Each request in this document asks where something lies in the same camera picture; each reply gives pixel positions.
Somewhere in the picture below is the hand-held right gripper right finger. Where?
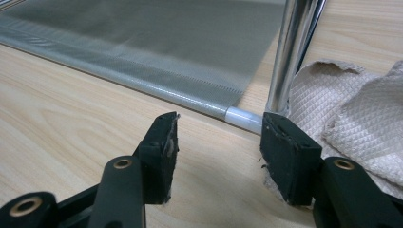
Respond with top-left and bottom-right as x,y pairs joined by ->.
259,112 -> 403,228

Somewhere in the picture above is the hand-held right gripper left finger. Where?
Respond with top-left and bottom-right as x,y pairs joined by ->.
88,111 -> 180,228

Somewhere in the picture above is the beige waffle cloth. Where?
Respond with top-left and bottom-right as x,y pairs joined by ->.
262,60 -> 403,203

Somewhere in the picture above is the metal rack with silver shelves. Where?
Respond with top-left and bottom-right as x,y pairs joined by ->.
0,0 -> 328,136

